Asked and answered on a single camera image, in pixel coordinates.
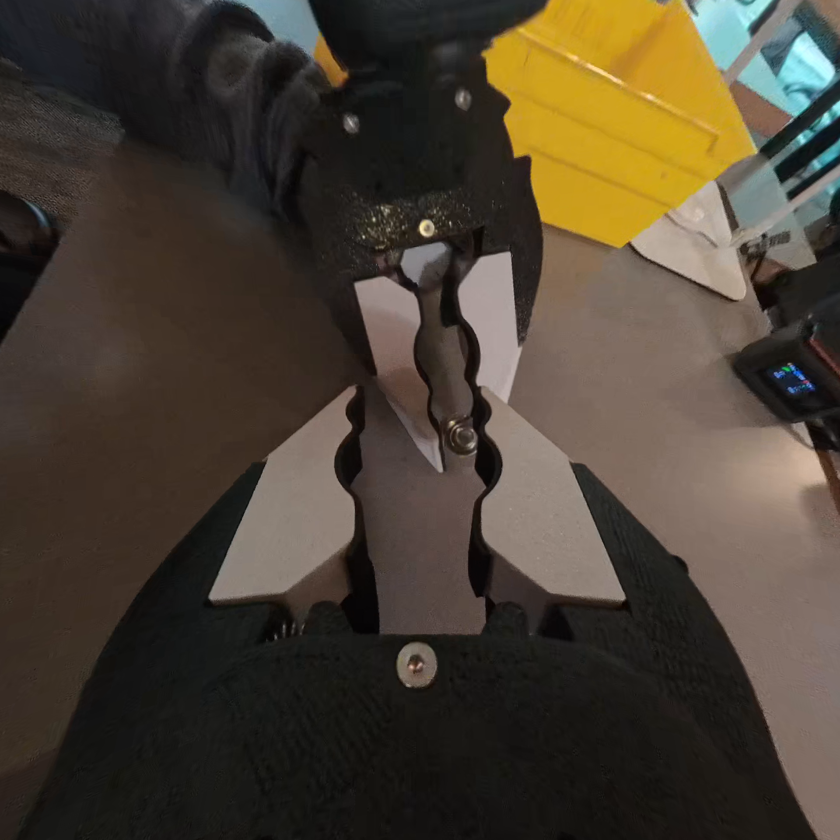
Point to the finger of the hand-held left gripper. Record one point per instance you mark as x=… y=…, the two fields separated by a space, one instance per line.
x=492 y=308
x=387 y=328

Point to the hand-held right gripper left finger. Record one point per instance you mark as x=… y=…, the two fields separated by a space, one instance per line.
x=289 y=525

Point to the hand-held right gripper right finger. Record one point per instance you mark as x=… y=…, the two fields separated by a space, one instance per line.
x=551 y=525

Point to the silver hex nut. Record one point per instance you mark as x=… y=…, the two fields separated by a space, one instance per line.
x=448 y=433

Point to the silver hex bolt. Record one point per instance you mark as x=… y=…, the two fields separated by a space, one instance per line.
x=464 y=438

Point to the person's left forearm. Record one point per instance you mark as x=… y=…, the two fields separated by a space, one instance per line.
x=197 y=85

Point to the white stand base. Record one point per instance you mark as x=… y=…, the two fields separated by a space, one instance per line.
x=695 y=249

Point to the yellow plastic bin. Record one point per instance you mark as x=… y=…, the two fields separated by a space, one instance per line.
x=610 y=131

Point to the black device with display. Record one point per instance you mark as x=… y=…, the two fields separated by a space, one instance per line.
x=787 y=374

